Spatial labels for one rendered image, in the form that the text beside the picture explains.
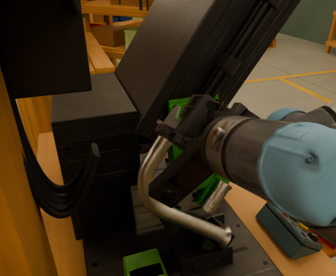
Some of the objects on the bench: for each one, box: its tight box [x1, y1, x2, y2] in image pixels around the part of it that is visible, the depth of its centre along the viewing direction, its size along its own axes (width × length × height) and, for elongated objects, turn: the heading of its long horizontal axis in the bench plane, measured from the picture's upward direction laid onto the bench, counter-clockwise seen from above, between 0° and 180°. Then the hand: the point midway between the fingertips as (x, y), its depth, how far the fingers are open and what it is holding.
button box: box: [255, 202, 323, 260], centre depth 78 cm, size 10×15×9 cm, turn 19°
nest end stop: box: [210, 233, 235, 254], centre depth 71 cm, size 4×7×6 cm, turn 19°
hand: (168, 138), depth 54 cm, fingers closed on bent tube, 3 cm apart
